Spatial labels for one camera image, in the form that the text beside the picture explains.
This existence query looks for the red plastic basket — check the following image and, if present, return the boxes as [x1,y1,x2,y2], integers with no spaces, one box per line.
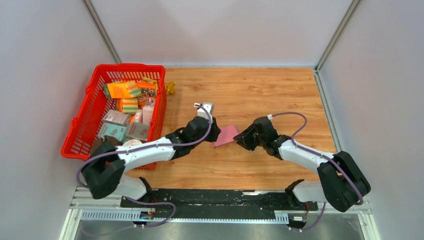
[61,63,167,161]

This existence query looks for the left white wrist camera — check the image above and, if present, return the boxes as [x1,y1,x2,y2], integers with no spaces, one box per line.
[194,102,215,120]

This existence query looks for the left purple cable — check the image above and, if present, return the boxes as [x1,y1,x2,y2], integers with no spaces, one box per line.
[76,103,214,229]

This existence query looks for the white tape roll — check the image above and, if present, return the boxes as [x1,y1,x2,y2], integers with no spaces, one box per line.
[122,139,143,147]

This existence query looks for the pink paper box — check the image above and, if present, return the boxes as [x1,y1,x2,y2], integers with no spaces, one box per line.
[212,124,239,148]

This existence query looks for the yellow banana toy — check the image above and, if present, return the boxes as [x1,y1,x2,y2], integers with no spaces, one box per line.
[165,81,176,96]

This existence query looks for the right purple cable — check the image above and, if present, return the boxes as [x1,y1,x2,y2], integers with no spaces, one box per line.
[267,111,365,232]

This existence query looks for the brown crumpled packet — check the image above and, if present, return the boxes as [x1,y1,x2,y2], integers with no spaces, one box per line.
[90,135,123,156]

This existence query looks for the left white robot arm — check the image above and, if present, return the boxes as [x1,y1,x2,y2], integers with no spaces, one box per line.
[76,116,221,208]

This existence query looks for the aluminium frame rail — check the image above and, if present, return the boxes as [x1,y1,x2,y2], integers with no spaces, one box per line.
[70,187,363,224]

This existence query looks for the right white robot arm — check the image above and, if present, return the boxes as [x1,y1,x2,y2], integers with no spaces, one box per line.
[233,115,371,213]

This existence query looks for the teal snack packet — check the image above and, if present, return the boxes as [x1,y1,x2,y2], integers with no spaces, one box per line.
[96,122,127,142]

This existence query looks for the purple cable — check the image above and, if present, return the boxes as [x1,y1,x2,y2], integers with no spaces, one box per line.
[76,103,214,229]
[267,111,365,232]

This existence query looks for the orange green sponge pack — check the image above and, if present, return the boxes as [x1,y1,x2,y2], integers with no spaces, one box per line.
[103,80,142,99]

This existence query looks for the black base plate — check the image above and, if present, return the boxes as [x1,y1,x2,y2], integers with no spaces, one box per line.
[119,188,319,220]

